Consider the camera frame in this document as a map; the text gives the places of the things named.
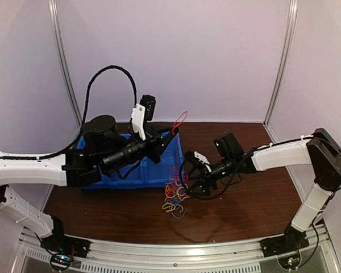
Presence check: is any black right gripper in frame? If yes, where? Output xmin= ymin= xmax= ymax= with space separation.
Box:
xmin=185 ymin=155 xmax=235 ymax=196

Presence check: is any red cable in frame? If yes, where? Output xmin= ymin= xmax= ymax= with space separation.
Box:
xmin=167 ymin=110 xmax=189 ymax=194

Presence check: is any blue cable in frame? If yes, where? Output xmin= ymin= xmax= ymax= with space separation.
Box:
xmin=163 ymin=179 xmax=188 ymax=221

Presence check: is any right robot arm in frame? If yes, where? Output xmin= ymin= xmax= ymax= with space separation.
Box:
xmin=179 ymin=128 xmax=341 ymax=251

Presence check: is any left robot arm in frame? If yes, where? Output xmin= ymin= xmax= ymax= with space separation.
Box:
xmin=0 ymin=115 xmax=178 ymax=253

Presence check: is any blue plastic bin right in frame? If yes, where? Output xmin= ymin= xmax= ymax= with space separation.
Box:
xmin=140 ymin=134 xmax=183 ymax=188

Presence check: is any blue plastic bin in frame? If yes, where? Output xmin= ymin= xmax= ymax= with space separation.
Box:
xmin=140 ymin=134 xmax=183 ymax=188
xmin=99 ymin=133 xmax=147 ymax=189
xmin=71 ymin=136 xmax=102 ymax=189

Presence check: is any blue plastic bin middle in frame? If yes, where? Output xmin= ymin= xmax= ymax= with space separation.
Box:
xmin=99 ymin=133 xmax=147 ymax=189

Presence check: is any blue plastic bin left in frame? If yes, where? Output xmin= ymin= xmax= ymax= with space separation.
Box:
xmin=71 ymin=136 xmax=102 ymax=189

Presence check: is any right circuit board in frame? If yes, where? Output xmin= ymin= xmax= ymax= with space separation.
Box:
xmin=278 ymin=254 xmax=301 ymax=271

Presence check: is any circuit board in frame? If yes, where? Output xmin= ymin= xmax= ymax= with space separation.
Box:
xmin=278 ymin=254 xmax=301 ymax=271
xmin=49 ymin=254 xmax=73 ymax=271

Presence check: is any left circuit board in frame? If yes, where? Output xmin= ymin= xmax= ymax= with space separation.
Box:
xmin=49 ymin=254 xmax=73 ymax=271

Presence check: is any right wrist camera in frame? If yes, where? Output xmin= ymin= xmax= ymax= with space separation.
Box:
xmin=184 ymin=151 xmax=210 ymax=166

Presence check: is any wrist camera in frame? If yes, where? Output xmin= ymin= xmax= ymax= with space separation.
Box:
xmin=131 ymin=94 xmax=156 ymax=140
xmin=184 ymin=151 xmax=210 ymax=166

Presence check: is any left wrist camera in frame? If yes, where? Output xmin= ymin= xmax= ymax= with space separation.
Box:
xmin=131 ymin=94 xmax=156 ymax=140

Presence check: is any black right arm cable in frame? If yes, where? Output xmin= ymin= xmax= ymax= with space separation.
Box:
xmin=178 ymin=155 xmax=245 ymax=200

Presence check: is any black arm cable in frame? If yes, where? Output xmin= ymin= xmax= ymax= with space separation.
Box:
xmin=45 ymin=65 xmax=140 ymax=160
xmin=178 ymin=155 xmax=245 ymax=200

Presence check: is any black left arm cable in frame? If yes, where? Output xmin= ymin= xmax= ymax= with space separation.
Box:
xmin=45 ymin=65 xmax=140 ymax=160

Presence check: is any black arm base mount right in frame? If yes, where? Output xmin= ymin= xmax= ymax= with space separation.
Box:
xmin=260 ymin=235 xmax=309 ymax=257

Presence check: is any aluminium front rail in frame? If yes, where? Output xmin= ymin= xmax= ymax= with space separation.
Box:
xmin=15 ymin=227 xmax=335 ymax=273

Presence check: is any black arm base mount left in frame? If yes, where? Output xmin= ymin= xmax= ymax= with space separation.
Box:
xmin=41 ymin=235 xmax=90 ymax=258

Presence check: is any left aluminium frame post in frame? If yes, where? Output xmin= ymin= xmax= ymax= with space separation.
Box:
xmin=48 ymin=0 xmax=81 ymax=127

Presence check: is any aluminium frame post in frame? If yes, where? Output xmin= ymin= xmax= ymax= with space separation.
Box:
xmin=263 ymin=0 xmax=298 ymax=127
xmin=48 ymin=0 xmax=81 ymax=127

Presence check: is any right aluminium frame post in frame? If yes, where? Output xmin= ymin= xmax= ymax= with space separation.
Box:
xmin=263 ymin=0 xmax=298 ymax=127

